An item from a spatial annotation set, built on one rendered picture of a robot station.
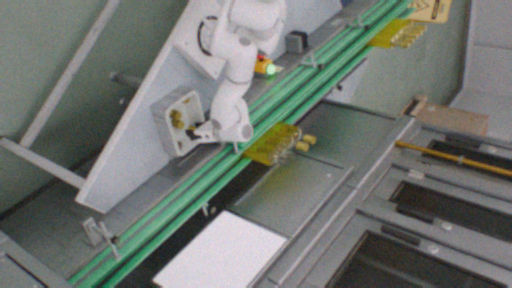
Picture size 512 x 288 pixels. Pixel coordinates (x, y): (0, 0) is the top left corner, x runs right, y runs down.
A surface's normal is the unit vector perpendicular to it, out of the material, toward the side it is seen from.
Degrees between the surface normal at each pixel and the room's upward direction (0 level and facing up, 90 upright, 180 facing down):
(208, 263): 90
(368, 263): 90
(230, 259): 90
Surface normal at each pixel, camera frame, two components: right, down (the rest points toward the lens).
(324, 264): -0.15, -0.80
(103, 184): 0.78, 0.26
